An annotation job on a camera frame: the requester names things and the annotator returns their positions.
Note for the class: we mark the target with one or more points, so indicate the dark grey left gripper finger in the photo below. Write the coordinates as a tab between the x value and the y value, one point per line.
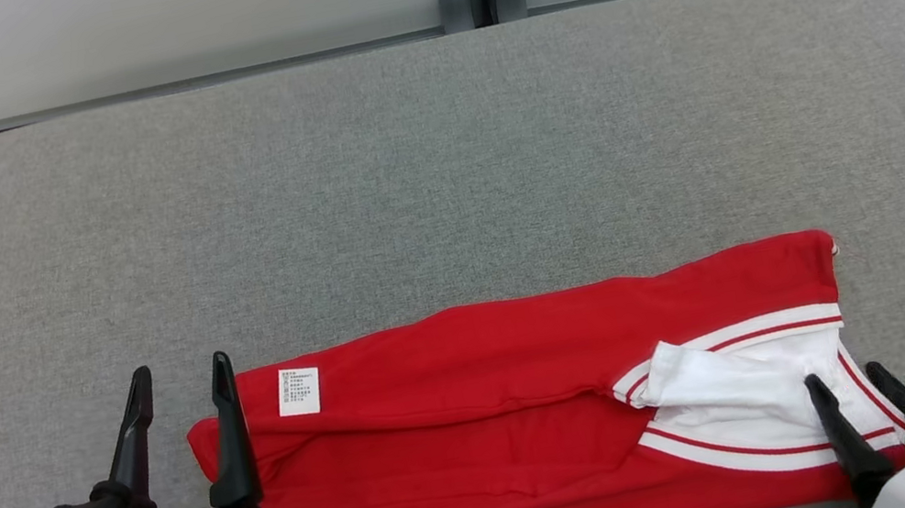
232	442
133	440

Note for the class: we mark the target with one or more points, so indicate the red shirt with white sleeves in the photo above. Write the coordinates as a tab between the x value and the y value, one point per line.
497	451

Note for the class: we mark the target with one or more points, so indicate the grey wall base rail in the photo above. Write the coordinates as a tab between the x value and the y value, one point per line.
109	100

